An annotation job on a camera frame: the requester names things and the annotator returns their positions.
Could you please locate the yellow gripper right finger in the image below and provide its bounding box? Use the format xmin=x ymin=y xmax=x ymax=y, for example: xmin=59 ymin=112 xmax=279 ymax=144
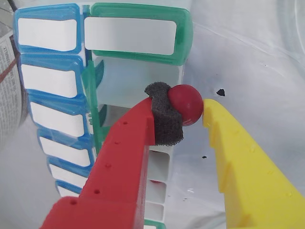
xmin=203 ymin=99 xmax=305 ymax=229

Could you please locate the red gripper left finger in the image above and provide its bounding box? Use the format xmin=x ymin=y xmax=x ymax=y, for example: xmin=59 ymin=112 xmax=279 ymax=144
xmin=41 ymin=82 xmax=184 ymax=229

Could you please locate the printed newspaper sheet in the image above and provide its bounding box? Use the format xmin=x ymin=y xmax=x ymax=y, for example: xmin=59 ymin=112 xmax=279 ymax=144
xmin=0 ymin=4 xmax=28 ymax=146

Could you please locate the blue green pill organizer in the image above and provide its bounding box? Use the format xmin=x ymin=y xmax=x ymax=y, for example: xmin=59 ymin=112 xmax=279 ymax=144
xmin=13 ymin=2 xmax=193 ymax=229

